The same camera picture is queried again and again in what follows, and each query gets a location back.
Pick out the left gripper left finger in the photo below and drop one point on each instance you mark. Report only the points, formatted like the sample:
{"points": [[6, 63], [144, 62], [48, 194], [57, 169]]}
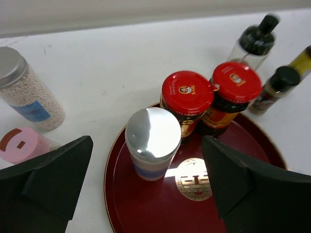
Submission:
{"points": [[40, 195]]}

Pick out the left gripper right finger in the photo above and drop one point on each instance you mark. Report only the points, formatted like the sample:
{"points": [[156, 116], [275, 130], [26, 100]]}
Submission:
{"points": [[253, 196]]}

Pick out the silver lid spice jar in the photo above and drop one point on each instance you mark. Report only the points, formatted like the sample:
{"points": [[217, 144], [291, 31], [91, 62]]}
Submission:
{"points": [[25, 92]]}

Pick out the red lid sauce jar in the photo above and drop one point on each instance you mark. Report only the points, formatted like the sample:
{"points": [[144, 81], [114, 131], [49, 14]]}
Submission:
{"points": [[238, 85], [187, 95]]}

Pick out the silver lid blue label jar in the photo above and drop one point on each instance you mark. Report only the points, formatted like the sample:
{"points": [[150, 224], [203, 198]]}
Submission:
{"points": [[153, 137]]}

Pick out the small black lid spice jar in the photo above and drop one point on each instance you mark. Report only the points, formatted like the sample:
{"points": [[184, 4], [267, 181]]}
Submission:
{"points": [[282, 81]]}

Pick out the tall yellow label bottle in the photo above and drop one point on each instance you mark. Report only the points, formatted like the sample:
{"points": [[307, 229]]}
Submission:
{"points": [[302, 63]]}

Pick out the pink lid spice bottle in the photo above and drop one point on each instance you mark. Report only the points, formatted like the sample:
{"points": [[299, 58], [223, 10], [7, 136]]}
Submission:
{"points": [[22, 144]]}

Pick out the round red tray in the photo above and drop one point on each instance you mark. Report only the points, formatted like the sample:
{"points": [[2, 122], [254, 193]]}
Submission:
{"points": [[180, 202]]}

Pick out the black cap brown spice bottle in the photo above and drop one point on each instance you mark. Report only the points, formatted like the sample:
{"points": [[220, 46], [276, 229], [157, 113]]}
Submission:
{"points": [[255, 43]]}

